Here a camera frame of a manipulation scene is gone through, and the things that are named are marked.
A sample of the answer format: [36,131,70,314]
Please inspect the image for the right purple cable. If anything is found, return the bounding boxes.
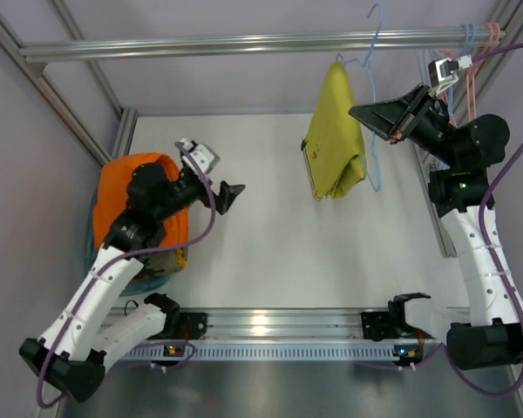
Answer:
[444,41,523,398]

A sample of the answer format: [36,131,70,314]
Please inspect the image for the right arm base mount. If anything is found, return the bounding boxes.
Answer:
[361,311,402,341]

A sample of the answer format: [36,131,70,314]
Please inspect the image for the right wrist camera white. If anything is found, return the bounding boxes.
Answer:
[428,55,472,97]

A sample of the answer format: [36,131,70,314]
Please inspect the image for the pink spare hangers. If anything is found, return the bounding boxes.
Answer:
[450,22,502,125]

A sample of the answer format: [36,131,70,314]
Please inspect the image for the orange garment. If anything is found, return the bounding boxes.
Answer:
[93,152,189,249]

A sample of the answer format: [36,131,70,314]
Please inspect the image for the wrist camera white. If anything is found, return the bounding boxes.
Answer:
[428,55,472,97]
[175,138,220,176]

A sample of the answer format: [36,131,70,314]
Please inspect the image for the teal laundry basket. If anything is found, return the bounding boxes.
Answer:
[84,191,173,297]

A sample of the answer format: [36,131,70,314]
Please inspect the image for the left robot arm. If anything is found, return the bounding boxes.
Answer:
[19,163,245,402]

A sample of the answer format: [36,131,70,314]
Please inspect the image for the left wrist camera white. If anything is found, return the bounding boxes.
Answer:
[175,138,220,176]

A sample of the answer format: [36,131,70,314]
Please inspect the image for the yellow-green trousers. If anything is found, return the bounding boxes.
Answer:
[301,61,366,201]

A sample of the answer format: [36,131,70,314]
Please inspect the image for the purple cable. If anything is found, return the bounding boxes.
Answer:
[37,141,217,409]
[444,41,523,398]

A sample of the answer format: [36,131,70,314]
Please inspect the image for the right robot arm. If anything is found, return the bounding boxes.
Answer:
[349,84,523,370]

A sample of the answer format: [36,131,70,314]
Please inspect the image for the top aluminium hanging rail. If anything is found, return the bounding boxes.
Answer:
[17,25,506,60]

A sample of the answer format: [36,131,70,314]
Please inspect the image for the slotted grey cable duct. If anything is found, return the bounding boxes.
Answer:
[123,340,436,364]

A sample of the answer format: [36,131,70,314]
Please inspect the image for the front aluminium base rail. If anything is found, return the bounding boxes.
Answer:
[99,307,467,343]

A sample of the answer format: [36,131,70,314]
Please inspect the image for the light blue wire hanger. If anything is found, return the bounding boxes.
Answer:
[336,1,384,193]

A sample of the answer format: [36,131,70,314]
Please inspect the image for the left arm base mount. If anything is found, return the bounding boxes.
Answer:
[163,310,208,340]

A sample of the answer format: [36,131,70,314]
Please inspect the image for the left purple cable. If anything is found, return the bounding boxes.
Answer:
[37,141,217,409]

